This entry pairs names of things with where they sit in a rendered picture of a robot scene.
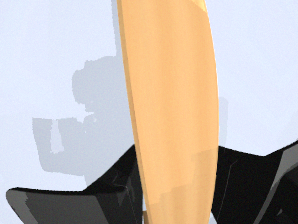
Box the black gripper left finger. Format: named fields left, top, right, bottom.
left=5, top=144, right=144, bottom=224

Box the wooden post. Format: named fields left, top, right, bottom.
left=142, top=210, right=149, bottom=224

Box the wooden side rail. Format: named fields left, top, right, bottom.
left=117, top=0, right=220, bottom=224

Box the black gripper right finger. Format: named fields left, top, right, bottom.
left=210, top=141, right=298, bottom=224

